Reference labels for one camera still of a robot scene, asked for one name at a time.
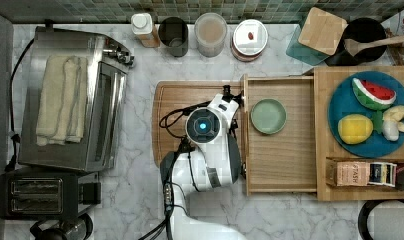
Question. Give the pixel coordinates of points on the wooden spoon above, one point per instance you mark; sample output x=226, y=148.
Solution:
x=354, y=47

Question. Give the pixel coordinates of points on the wooden cutting board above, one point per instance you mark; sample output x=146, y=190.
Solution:
x=172, y=95

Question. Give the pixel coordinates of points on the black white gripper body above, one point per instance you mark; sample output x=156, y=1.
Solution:
x=228, y=97

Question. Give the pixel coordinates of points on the wooden drawer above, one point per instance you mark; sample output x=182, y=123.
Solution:
x=284, y=161

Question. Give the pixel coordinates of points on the black round object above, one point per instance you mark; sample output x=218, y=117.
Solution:
x=382, y=220

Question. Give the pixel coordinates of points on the black kettle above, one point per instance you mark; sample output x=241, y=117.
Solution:
x=79, y=228

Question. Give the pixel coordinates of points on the tea bag packets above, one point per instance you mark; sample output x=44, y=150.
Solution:
x=382, y=174

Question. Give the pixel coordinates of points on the black two-slot toaster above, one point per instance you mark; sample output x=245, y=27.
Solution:
x=27, y=194

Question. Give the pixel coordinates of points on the dark grey cup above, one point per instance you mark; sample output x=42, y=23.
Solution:
x=173, y=33

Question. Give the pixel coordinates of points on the stash tea box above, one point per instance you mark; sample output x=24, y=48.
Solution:
x=347, y=173

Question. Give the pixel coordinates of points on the white lid round container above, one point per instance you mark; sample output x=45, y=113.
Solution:
x=249, y=39

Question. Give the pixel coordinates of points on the green round plate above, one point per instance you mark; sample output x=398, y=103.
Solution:
x=268, y=116

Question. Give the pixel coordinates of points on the toy garlic banana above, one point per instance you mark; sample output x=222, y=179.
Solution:
x=392, y=123

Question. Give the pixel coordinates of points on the toy lemon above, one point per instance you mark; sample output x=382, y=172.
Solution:
x=355, y=128

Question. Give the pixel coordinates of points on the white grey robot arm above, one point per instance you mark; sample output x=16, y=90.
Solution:
x=208, y=157

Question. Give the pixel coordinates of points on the blue round plate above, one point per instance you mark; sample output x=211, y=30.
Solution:
x=343, y=103

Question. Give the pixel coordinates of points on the folded beige towel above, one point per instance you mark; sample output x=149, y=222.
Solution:
x=63, y=99

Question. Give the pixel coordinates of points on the clear plastic jar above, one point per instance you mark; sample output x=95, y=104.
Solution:
x=210, y=32

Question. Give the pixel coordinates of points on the white cap bottle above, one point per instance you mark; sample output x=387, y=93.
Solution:
x=145, y=30

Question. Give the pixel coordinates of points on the toy watermelon slice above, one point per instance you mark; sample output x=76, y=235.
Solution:
x=371, y=95

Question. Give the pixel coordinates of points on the oats package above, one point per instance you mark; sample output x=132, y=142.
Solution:
x=394, y=26

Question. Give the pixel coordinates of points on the glass container bamboo lid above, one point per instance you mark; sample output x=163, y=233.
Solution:
x=317, y=38

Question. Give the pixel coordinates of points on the stainless steel toaster oven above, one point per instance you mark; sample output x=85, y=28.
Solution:
x=108, y=64

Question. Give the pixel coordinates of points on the bamboo drawer organizer shelf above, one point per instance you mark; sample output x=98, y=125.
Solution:
x=326, y=80

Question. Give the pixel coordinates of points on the black pot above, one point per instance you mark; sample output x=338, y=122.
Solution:
x=363, y=30

